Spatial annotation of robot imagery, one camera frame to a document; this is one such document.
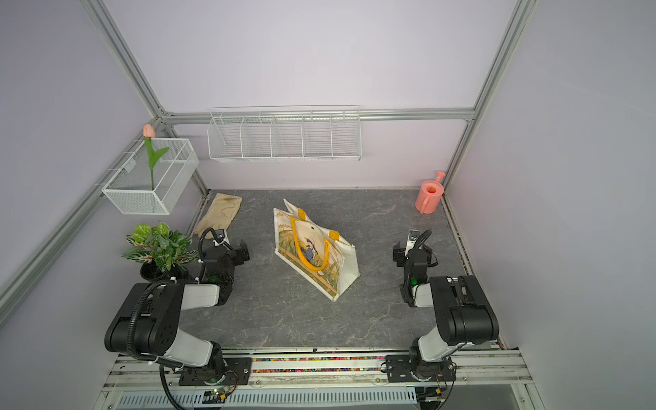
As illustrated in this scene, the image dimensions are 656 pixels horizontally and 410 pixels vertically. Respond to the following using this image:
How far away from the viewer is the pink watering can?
107cm

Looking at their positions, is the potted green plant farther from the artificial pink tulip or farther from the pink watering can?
the pink watering can

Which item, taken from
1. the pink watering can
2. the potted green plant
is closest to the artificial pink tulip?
the potted green plant

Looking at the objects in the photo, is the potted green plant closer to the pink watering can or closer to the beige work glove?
the beige work glove

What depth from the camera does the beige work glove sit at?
111 cm

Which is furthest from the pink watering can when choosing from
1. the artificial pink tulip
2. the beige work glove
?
the artificial pink tulip

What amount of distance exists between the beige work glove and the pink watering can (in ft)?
2.71

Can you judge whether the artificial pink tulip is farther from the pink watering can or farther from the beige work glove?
the pink watering can
